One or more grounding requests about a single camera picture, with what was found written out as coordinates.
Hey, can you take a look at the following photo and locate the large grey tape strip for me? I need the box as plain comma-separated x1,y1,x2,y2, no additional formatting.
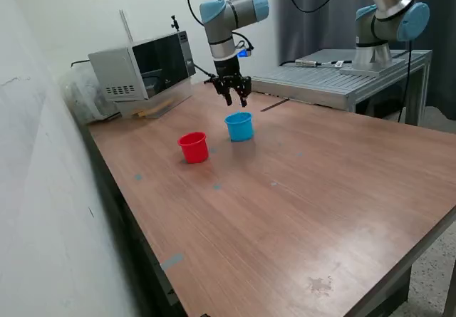
160,253,185,271

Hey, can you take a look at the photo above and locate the thin metal rod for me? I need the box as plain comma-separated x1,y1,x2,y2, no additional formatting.
119,9,134,43

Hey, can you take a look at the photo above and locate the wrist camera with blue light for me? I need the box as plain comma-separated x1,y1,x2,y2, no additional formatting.
234,44,256,60

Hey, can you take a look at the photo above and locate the small silver metal box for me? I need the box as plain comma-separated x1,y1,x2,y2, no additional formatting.
294,53,323,68

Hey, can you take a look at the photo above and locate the aluminium slotted robot stand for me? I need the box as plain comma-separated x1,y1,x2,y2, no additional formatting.
249,48,433,125

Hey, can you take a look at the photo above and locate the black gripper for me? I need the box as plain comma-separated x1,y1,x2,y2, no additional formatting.
212,56,252,108

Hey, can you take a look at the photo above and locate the silver microwave oven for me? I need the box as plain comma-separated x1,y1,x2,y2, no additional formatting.
88,30,197,101

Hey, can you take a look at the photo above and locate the red plastic cup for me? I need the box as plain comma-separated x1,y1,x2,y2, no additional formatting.
177,131,210,164

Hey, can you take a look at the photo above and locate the aluminium robot mounting plate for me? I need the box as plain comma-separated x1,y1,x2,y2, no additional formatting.
340,58,406,78

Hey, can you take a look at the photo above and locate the blue plastic cup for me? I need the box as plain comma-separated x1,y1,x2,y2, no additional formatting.
224,111,254,142

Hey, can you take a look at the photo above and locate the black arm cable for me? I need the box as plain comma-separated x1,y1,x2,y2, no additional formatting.
187,0,357,53

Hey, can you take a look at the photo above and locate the clear plastic bag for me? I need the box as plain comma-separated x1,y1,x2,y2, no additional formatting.
58,62,122,125

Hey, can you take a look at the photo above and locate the thin dark flat strip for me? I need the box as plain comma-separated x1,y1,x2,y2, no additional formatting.
261,98,290,113

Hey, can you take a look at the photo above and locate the light wooden stick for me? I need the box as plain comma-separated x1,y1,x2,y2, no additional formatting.
140,98,175,118

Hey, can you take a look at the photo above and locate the black hanging cable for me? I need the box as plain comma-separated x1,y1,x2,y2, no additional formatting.
398,41,414,124

